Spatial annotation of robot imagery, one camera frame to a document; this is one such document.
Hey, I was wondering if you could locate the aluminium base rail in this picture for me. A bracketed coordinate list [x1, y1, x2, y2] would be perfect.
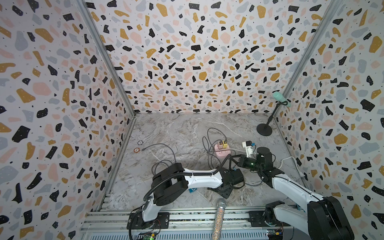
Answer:
[80, 207, 309, 240]

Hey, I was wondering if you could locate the grey cable of green charger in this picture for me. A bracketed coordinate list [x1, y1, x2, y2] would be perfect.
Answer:
[141, 143, 178, 176]

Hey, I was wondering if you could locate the grey cable of yellow charger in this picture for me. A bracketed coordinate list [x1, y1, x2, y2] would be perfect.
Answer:
[207, 127, 229, 151]

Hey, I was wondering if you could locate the pink power strip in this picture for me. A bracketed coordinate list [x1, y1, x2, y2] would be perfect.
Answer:
[214, 144, 231, 160]

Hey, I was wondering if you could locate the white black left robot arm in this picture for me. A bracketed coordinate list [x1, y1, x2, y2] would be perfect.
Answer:
[127, 163, 245, 230]

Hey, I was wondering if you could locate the black microphone stand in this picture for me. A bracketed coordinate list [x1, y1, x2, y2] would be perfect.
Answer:
[257, 101, 288, 137]

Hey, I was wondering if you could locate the white power strip cord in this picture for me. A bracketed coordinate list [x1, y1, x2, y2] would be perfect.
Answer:
[229, 148, 305, 178]

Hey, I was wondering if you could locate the grey cable of pink charger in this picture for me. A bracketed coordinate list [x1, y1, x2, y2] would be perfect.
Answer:
[201, 134, 238, 170]

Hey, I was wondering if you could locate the green microphone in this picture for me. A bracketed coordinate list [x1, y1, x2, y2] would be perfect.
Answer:
[273, 92, 291, 108]

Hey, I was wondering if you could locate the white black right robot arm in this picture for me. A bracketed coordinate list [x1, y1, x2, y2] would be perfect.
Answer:
[235, 147, 355, 240]

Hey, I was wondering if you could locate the glitter silver microphone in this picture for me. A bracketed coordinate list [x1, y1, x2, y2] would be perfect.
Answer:
[211, 199, 227, 240]

